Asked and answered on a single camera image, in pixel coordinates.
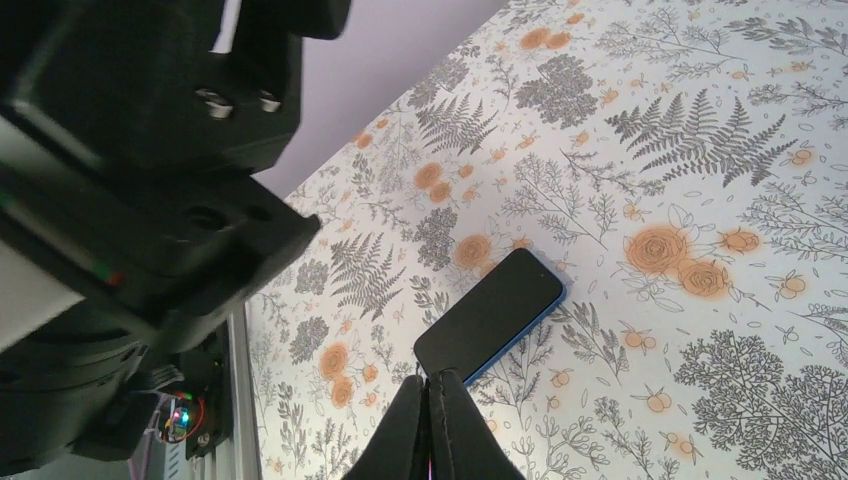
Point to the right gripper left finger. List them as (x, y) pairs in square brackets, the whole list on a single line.
[(397, 449)]

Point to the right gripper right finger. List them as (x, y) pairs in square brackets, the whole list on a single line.
[(461, 443)]

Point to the black smartphone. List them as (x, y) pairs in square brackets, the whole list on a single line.
[(491, 317)]

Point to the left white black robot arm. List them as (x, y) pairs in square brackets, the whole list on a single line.
[(129, 154)]

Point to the floral patterned table mat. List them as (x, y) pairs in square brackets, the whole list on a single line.
[(681, 165)]

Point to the aluminium rail frame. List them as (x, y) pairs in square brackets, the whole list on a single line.
[(237, 457)]

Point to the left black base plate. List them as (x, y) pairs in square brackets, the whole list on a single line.
[(197, 412)]

